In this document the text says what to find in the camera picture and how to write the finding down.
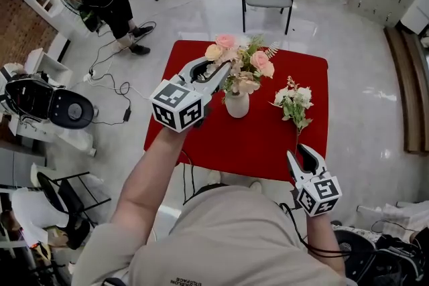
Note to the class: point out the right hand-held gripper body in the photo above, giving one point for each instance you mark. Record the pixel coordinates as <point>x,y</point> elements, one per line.
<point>318,194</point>

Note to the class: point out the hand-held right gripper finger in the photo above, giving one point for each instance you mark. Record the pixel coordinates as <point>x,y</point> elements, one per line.
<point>295,169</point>
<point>311,159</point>

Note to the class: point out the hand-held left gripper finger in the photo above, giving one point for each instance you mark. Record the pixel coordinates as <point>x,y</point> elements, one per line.
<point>214,82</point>
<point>187,72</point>

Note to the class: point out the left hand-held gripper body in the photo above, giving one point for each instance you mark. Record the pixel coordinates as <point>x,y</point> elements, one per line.
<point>174,100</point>

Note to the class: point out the white vase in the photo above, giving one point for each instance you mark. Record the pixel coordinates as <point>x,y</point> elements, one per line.
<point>237,107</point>

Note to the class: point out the pink flower bouquet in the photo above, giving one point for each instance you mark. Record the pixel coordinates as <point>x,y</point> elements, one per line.
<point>259,60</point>

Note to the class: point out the white flower bouquet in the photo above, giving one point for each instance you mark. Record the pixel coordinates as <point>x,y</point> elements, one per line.
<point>295,100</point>

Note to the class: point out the person's left forearm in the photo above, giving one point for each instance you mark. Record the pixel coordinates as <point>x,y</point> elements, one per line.
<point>151,184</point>

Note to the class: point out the person's right forearm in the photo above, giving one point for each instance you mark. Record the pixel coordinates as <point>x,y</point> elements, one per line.
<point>323,241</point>

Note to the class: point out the person's right shoe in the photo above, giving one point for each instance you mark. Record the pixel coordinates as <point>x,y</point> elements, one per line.
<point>255,186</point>

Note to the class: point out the person's shoe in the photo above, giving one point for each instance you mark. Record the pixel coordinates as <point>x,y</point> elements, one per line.
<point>214,177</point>
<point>255,186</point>

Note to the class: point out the black power adapter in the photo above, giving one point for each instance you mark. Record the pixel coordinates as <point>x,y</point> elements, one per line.
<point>127,114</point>

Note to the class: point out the red tablecloth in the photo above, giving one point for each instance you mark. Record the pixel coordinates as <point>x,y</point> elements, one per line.
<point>241,144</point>

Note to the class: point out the black backpack rig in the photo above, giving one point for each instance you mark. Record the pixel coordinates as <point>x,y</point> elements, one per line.
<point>60,104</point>
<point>362,251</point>

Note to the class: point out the person's left shoe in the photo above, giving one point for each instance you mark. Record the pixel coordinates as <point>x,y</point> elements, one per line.
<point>214,177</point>

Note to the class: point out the white power strip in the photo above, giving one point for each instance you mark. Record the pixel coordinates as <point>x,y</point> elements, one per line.
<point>88,77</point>

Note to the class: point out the person's beige shirt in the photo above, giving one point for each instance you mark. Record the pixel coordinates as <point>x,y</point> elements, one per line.
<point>218,237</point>

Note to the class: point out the wooden step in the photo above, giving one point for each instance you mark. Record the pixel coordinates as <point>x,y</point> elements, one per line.
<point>412,93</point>

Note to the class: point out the black folding chair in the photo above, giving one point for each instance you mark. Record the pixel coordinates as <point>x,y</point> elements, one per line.
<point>65,197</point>

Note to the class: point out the white cabinet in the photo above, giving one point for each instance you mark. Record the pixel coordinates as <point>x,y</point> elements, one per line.
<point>417,15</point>

